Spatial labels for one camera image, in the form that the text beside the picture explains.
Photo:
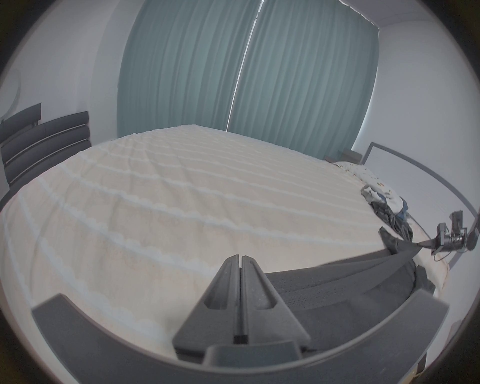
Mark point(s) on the black satin garment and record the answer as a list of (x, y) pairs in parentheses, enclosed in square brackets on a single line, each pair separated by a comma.
[(390, 221)]

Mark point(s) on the white printed pillow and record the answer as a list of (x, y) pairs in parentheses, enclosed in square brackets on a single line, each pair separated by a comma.
[(360, 172)]

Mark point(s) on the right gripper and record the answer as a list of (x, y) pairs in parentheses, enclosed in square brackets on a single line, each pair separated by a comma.
[(444, 242)]

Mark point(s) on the bed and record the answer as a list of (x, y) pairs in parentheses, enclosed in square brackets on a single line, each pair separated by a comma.
[(150, 187)]

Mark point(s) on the round white mirror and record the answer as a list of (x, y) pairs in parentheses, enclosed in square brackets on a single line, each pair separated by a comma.
[(17, 90)]

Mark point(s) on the blue-green curtain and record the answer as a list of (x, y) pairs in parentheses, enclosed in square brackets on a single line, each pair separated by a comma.
[(307, 82), (180, 63)]

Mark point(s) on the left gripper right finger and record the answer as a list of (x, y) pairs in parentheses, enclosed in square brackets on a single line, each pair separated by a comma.
[(270, 318)]

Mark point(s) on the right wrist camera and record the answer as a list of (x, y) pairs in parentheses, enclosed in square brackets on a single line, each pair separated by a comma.
[(442, 228)]

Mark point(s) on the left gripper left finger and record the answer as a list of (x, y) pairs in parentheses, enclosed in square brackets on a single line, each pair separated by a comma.
[(217, 318)]

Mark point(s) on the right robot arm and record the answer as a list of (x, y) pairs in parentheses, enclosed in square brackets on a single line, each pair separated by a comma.
[(457, 221)]

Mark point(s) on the grey bedside table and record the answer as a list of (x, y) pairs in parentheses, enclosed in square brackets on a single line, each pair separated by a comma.
[(345, 157)]

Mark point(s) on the black T-shirt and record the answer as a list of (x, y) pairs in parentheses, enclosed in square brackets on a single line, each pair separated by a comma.
[(337, 292)]

